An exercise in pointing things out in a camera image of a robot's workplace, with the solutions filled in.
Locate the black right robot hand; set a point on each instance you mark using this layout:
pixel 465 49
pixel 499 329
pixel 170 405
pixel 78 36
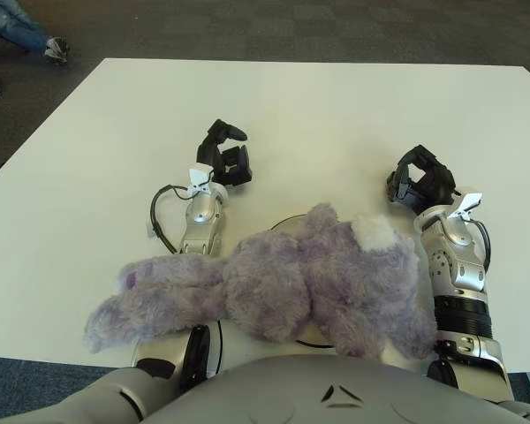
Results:
pixel 433 185

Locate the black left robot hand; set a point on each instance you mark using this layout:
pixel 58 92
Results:
pixel 209 154

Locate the purple plush bunny doll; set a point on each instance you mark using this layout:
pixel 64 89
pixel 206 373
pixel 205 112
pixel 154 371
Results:
pixel 291 287

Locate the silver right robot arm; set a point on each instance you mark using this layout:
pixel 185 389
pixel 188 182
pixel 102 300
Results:
pixel 459 265

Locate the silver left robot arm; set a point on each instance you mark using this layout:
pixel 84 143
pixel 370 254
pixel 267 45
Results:
pixel 201 221

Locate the white plate with black rim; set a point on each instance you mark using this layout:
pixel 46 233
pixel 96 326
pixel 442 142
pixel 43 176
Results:
pixel 287 222

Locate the grey sneaker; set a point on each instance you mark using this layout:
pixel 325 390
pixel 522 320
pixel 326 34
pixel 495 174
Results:
pixel 56 49

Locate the person's leg in jeans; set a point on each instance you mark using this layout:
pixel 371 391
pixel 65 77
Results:
pixel 13 20

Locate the grey robot torso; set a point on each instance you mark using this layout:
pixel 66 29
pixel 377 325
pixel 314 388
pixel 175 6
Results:
pixel 291 388

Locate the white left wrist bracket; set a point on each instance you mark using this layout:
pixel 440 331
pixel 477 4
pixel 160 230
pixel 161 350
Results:
pixel 199 174

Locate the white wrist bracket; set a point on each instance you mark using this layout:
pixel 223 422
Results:
pixel 468 201
pixel 199 174

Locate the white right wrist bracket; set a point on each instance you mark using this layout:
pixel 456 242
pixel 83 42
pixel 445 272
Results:
pixel 468 201

